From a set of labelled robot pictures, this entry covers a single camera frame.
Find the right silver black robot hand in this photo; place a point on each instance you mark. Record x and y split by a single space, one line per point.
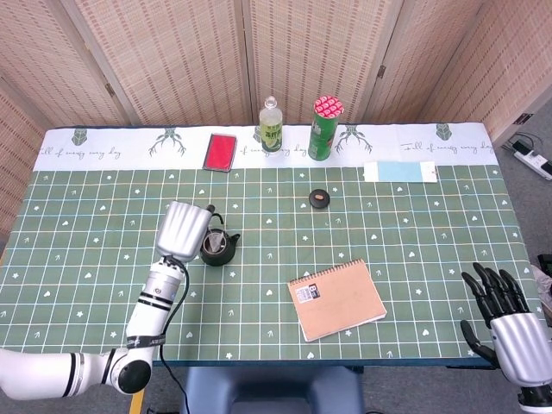
524 349

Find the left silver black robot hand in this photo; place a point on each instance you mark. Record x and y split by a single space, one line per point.
181 230

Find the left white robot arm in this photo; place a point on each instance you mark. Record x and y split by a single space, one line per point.
148 315

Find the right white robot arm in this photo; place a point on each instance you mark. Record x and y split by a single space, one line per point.
537 401

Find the black cast iron teapot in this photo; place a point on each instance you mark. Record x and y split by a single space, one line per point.
220 259

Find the small black round lid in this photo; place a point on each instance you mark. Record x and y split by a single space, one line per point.
319 202

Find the shoe beside table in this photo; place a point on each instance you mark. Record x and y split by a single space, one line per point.
545 280

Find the red flat case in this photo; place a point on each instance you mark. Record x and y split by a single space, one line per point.
220 152

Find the green grid tablecloth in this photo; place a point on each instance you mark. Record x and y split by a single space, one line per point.
86 241

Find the clear bottle with green label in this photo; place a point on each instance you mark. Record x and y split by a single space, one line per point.
271 136

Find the metal screen hinge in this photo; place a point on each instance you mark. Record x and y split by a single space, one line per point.
380 72
110 89
524 118

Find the green chips can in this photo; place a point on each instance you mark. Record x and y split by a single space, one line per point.
322 138

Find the woven bamboo folding screen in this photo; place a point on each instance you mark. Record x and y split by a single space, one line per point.
181 60

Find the brown spiral notebook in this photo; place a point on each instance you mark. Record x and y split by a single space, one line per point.
340 302

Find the yellow floor tape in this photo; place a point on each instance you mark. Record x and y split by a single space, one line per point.
136 403

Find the blue chair seat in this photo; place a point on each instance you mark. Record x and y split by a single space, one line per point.
271 388

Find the white power strip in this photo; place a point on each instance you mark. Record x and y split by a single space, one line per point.
537 161

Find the blue and white card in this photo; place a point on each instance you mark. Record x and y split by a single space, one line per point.
399 171

